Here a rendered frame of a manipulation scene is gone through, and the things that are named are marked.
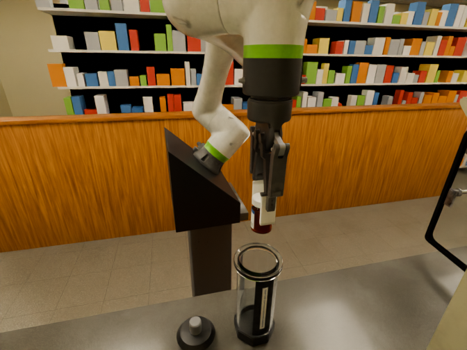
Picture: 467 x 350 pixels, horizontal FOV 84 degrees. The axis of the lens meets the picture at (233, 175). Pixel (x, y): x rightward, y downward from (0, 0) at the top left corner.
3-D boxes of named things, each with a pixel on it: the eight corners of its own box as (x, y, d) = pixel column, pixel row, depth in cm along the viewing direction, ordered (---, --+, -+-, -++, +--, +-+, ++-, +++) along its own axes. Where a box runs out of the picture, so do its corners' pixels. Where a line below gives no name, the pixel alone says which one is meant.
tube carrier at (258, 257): (282, 339, 62) (291, 271, 53) (238, 349, 60) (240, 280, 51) (266, 301, 72) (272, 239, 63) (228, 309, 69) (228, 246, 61)
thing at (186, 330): (218, 354, 60) (217, 335, 57) (178, 363, 58) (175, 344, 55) (212, 319, 68) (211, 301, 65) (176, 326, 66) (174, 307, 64)
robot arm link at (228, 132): (204, 142, 125) (230, 112, 123) (228, 164, 123) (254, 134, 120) (195, 139, 112) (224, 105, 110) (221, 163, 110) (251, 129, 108)
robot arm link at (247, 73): (231, 57, 43) (247, 57, 35) (295, 58, 46) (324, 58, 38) (231, 95, 46) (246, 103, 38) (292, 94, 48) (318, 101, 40)
